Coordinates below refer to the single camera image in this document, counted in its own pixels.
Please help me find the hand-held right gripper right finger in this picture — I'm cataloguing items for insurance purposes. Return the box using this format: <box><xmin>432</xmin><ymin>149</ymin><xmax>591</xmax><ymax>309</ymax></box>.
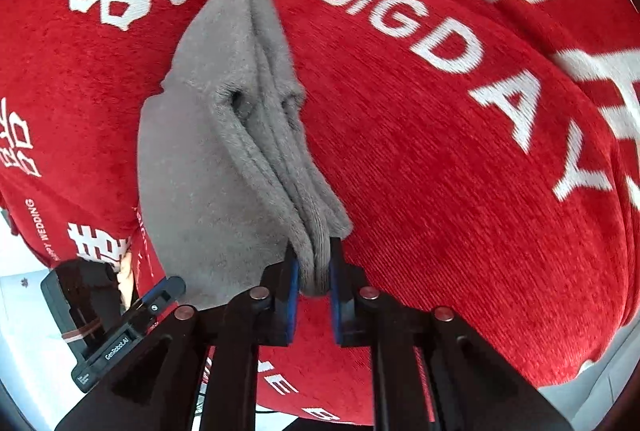
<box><xmin>327</xmin><ymin>236</ymin><xmax>573</xmax><ymax>431</ymax></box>

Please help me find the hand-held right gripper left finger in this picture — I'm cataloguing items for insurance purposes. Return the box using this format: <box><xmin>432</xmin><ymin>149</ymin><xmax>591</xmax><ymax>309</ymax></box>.
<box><xmin>54</xmin><ymin>246</ymin><xmax>301</xmax><ymax>431</ymax></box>

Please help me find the red printed blanket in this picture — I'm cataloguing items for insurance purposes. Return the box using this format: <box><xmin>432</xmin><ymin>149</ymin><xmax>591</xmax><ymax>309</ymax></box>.
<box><xmin>0</xmin><ymin>0</ymin><xmax>640</xmax><ymax>427</ymax></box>

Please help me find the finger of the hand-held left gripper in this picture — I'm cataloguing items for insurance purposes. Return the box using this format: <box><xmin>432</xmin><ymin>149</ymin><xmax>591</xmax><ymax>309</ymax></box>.
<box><xmin>130</xmin><ymin>276</ymin><xmax>187</xmax><ymax>319</ymax></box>

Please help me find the grey knit garment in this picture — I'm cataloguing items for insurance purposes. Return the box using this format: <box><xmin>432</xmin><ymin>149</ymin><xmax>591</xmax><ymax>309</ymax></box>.
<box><xmin>136</xmin><ymin>0</ymin><xmax>355</xmax><ymax>309</ymax></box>

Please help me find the person's left hand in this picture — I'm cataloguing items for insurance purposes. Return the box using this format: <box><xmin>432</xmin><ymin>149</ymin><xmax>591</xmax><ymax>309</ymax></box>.
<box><xmin>116</xmin><ymin>253</ymin><xmax>138</xmax><ymax>307</ymax></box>

